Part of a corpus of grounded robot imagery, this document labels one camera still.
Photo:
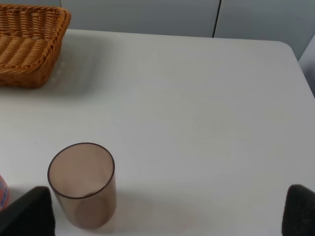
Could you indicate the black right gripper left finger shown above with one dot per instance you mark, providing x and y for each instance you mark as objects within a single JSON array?
[{"x": 30, "y": 215}]

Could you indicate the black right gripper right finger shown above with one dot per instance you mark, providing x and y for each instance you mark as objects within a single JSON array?
[{"x": 299, "y": 212}]

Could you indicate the woven wicker basket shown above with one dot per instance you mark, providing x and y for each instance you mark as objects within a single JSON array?
[{"x": 30, "y": 43}]

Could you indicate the orange labelled bottle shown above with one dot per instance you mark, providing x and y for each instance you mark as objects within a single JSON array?
[{"x": 4, "y": 194}]

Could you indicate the brown translucent plastic cup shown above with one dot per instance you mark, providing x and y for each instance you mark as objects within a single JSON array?
[{"x": 82, "y": 177}]

